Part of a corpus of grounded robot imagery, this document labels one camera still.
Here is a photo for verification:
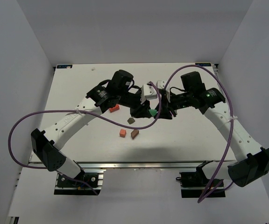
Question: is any blue label left corner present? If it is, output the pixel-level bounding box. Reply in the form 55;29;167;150
56;65;72;69

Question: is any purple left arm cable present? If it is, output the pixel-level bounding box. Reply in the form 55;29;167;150
9;81;162;196

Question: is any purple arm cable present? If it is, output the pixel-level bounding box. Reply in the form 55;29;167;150
9;81;162;196
163;65;234;203

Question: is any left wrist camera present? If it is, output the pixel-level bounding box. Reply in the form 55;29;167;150
141;84;157;104

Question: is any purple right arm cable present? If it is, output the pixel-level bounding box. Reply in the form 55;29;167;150
163;65;234;203

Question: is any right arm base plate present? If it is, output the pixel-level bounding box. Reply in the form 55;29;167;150
176;172;226;199

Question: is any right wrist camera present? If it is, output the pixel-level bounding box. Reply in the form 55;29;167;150
156;80;170;97

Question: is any green rectangular wood block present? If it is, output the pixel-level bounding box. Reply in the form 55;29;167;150
149;109;158;117

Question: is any aluminium table edge rail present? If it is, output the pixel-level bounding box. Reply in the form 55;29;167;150
29;161;235;170

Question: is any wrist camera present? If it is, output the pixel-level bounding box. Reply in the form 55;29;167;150
141;84;157;104
156;80;170;97

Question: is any salmon cube wood block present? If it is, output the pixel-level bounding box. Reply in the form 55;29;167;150
119;129;127;138

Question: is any blue label corner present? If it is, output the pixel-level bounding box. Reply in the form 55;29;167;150
195;63;212;67
56;65;72;69

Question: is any brown wood block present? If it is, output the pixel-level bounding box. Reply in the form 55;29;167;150
130;129;139;139

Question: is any right side aluminium rail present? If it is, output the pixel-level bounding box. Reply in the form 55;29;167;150
212;64;228;101

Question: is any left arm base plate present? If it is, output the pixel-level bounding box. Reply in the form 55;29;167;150
54;169;105;196

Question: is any blue label right corner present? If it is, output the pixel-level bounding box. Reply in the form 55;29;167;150
195;63;212;67

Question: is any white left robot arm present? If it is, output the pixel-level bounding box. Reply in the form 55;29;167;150
31;70;151;180

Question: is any olive roof wood block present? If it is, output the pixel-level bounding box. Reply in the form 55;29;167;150
127;117;135;124

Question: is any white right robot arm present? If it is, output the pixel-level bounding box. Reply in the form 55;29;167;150
157;71;269;187

